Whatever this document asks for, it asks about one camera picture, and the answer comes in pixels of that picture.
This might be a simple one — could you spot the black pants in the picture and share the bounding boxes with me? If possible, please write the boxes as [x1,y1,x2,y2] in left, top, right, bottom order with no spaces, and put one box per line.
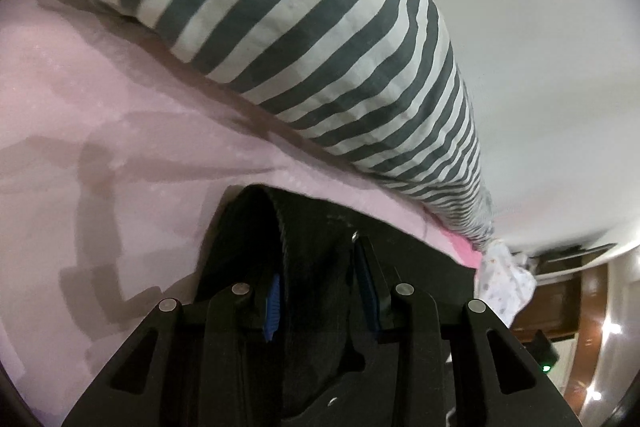
[194,185,473,426]

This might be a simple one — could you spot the brown wooden wardrobe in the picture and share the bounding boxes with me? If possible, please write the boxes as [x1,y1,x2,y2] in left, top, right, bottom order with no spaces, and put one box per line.
[512,249,639,424]

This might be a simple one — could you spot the white patterned blanket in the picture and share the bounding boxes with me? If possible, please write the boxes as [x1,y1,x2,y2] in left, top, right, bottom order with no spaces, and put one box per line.
[474,239,537,327]

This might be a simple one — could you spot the pink purple checked bed sheet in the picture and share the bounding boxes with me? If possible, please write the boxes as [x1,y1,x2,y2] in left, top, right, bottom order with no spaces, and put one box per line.
[1,0,480,426]

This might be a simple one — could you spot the grey white striped bolster pillow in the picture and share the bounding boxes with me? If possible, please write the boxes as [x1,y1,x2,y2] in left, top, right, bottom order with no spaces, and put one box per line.
[87,0,492,249]

